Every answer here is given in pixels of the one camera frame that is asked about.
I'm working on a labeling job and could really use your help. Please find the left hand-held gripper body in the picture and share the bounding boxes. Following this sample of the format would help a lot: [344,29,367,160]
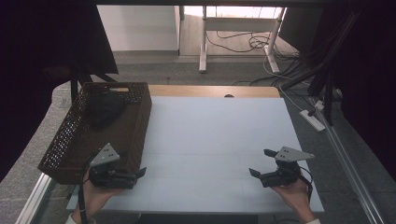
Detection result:
[88,143,138,189]

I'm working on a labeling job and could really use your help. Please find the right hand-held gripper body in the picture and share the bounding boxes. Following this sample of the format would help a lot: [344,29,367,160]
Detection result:
[259,146,316,189]

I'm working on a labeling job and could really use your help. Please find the brown woven basket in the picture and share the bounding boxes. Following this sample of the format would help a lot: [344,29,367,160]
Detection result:
[37,81,153,186]

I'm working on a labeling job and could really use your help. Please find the black cloth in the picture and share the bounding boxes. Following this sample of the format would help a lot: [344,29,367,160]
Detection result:
[85,91,127,128]

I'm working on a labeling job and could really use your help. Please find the person's right hand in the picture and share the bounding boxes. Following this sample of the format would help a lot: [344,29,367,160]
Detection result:
[270,175,316,222]

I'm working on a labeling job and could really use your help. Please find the person's left hand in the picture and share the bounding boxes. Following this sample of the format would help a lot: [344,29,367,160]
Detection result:
[72,169,125,222]

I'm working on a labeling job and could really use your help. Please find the white power strip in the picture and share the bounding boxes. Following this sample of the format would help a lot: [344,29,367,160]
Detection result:
[299,109,327,133]

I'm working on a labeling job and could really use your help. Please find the white table mat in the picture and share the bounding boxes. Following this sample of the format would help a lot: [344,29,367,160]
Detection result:
[65,95,325,215]

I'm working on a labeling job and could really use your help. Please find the black metal stand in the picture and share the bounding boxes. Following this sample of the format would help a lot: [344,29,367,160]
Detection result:
[69,63,119,105]

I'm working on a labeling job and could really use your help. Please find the black tripod stand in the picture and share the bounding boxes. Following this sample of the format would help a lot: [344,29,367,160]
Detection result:
[279,8,363,127]

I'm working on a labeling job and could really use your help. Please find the dark curtain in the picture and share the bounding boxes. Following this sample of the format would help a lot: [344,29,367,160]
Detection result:
[0,0,120,182]
[311,0,396,173]

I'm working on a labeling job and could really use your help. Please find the white cabinet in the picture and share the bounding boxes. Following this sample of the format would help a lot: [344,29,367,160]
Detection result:
[96,5,182,52]

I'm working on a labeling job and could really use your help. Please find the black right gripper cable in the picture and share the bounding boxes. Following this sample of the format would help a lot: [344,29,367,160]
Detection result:
[297,166,314,204]

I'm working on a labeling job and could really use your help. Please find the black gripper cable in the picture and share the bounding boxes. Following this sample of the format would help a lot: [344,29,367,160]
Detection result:
[78,154,95,224]
[297,166,314,204]

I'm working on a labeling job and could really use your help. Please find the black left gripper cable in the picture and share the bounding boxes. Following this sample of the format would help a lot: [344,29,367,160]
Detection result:
[78,154,95,224]

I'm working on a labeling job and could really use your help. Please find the white floor cable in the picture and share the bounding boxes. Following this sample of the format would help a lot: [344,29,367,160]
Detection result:
[262,55,312,114]

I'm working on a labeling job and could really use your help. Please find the aluminium rail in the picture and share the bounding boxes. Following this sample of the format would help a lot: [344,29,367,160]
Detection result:
[307,96,387,224]
[15,172,56,224]

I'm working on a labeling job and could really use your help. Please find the black floor cables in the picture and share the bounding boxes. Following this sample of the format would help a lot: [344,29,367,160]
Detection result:
[205,30,273,54]

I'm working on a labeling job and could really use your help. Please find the white desk frame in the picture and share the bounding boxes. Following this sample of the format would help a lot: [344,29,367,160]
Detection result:
[199,5,286,75]

